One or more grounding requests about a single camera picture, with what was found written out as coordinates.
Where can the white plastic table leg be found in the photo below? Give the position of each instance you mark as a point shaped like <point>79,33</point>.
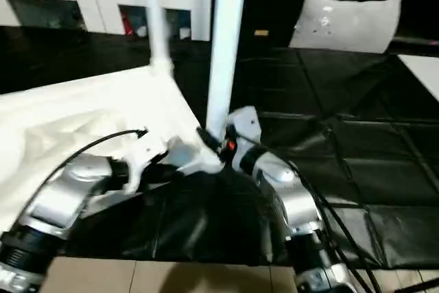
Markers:
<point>158,18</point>
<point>226,46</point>

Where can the white plastic table top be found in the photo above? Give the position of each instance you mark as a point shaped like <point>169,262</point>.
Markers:
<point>68,114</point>

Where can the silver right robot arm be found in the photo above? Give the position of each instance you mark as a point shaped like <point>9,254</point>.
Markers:
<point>288,197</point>

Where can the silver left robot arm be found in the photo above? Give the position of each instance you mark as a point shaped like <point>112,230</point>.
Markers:
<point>62,197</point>

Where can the small yellow tag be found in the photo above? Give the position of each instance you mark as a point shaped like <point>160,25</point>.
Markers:
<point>261,32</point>

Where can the black work mat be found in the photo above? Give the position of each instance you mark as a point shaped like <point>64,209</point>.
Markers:
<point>370,142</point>

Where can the white padded sheet with fitting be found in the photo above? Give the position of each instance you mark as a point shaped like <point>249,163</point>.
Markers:
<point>350,22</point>

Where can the flat white sheet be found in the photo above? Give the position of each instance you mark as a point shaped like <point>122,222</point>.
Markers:
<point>422,77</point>

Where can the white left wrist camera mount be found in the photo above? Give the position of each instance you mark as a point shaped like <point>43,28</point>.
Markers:
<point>147,156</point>

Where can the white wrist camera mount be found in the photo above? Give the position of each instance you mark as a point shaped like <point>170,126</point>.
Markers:
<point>147,156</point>
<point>243,128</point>

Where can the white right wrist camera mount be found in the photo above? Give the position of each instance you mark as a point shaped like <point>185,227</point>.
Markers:
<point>243,128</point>

